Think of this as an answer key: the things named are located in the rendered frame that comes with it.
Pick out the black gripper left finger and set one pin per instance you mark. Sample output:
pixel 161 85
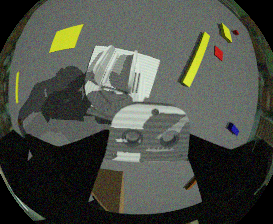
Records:
pixel 76 163

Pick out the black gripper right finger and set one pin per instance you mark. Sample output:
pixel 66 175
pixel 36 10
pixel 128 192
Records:
pixel 213 164

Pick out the small blue block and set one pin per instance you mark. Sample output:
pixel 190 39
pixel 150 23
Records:
pixel 232 128

